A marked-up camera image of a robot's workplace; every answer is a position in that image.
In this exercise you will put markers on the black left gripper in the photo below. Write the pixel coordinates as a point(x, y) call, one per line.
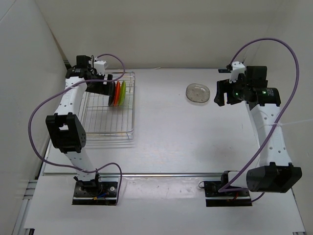
point(102, 89)

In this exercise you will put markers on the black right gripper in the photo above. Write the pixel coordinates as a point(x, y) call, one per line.
point(223, 86)

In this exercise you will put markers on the black plastic plate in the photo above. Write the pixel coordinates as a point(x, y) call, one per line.
point(111, 94)

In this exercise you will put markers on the orange plastic plate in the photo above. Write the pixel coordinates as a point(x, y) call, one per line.
point(117, 93)

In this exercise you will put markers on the clear textured glass plate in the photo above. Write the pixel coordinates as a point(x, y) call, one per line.
point(198, 97)

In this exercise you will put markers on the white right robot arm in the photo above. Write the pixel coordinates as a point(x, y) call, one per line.
point(271, 168)

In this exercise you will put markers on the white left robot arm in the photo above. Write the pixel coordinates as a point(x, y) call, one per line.
point(64, 127)

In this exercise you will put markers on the blue brand label sticker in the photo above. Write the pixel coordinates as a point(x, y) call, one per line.
point(223, 71)

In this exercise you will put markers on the lime green plastic plate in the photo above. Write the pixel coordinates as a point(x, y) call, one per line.
point(122, 93)

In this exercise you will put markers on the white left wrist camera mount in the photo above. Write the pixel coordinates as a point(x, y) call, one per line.
point(100, 66)

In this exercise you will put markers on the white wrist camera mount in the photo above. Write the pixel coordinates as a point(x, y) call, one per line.
point(235, 68)
point(100, 66)

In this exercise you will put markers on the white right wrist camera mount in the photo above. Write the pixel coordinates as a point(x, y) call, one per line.
point(235, 68)

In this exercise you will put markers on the chrome wire dish rack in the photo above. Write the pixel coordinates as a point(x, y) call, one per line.
point(103, 122)

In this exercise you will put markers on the white cable tie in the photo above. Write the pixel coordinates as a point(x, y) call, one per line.
point(289, 123)

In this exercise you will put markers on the front aluminium rail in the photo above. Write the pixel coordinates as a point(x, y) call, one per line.
point(212, 174)

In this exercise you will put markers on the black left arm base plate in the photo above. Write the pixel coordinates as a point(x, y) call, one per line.
point(103, 193)

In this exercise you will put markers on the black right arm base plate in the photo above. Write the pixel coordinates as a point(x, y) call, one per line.
point(213, 198)

